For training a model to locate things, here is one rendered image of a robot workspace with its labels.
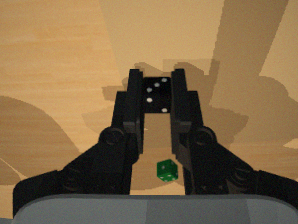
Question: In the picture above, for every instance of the black die with white pips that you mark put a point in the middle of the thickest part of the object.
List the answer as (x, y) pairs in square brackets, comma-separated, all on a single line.
[(157, 94)]

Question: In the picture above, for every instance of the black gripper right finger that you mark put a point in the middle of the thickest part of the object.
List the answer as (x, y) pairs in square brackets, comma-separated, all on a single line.
[(214, 169)]

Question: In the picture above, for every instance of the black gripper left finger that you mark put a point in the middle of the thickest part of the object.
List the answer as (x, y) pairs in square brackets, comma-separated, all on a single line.
[(106, 167)]

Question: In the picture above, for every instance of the green die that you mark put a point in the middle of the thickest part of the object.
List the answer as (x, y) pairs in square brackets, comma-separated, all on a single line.
[(167, 170)]

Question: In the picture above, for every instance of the beige flat mat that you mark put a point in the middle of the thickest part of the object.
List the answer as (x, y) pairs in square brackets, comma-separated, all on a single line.
[(240, 55)]

